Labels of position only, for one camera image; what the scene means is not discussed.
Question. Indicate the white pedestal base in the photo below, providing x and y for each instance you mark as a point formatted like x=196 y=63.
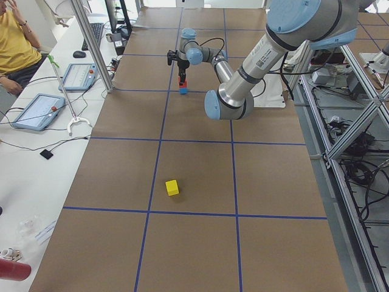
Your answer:
x=269 y=92

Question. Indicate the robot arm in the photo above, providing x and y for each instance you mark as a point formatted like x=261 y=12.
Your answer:
x=190 y=52
x=324 y=24

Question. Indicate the red bottle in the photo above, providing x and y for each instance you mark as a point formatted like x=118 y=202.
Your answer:
x=16 y=271

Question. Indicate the blue block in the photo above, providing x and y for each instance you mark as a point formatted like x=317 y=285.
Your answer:
x=183 y=90

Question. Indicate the near teach pendant tablet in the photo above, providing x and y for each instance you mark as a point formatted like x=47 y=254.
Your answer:
x=39 y=113

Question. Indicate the small black square pad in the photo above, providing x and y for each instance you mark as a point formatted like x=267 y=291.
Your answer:
x=46 y=154

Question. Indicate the reacher grabber stick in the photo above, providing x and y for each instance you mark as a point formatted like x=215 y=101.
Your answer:
x=75 y=118

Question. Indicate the yellow block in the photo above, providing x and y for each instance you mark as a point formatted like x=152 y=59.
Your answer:
x=172 y=187

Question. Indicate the far teach pendant tablet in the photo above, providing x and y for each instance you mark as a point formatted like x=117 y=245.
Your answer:
x=79 y=76

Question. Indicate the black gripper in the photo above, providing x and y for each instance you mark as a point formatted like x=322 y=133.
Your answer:
x=182 y=64

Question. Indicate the red block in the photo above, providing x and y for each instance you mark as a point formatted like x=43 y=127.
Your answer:
x=182 y=83

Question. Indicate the person in yellow shirt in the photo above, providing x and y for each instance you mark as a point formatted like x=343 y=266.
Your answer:
x=20 y=56

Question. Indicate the aluminium frame post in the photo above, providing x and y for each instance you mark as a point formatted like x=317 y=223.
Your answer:
x=93 y=47

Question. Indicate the black computer mouse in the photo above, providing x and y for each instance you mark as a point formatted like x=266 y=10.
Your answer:
x=79 y=54

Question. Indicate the teach pendant tablet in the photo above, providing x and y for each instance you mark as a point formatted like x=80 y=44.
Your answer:
x=39 y=113
x=79 y=76

